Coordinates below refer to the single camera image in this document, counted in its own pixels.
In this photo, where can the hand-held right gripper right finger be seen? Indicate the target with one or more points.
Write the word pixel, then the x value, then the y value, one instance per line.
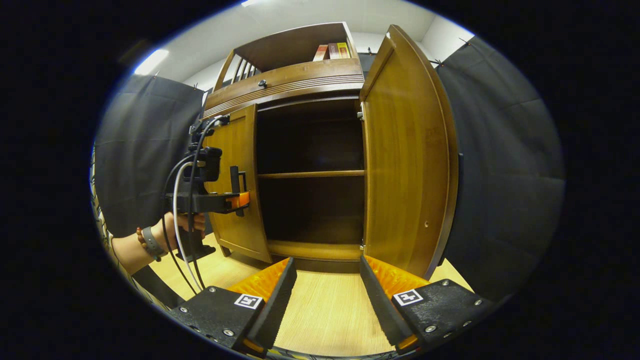
pixel 382 305

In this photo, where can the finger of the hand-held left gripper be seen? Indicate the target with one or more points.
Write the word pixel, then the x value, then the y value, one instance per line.
pixel 220 202

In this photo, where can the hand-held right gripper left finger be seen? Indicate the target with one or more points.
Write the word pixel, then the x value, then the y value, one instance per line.
pixel 275 305

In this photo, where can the wooden shoe cabinet door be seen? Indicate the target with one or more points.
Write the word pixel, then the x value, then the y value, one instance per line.
pixel 405 160
pixel 240 145

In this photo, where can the wooden double-door shoe cabinet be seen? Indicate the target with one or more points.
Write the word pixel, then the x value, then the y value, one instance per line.
pixel 300 77

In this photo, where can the grey wristband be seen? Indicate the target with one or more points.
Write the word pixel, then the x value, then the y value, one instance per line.
pixel 152 242

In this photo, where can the ceiling light panel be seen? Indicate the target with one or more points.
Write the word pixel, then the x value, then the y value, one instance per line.
pixel 151 62
pixel 250 2

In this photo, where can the red upright book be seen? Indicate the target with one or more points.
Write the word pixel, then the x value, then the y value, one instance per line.
pixel 320 53

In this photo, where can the brown upright book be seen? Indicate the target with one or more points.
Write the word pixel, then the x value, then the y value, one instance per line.
pixel 333 51

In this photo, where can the black backdrop cloth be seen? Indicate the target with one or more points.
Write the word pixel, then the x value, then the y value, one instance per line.
pixel 500 175

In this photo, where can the yellow upright book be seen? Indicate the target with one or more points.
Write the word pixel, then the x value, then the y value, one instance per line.
pixel 343 50

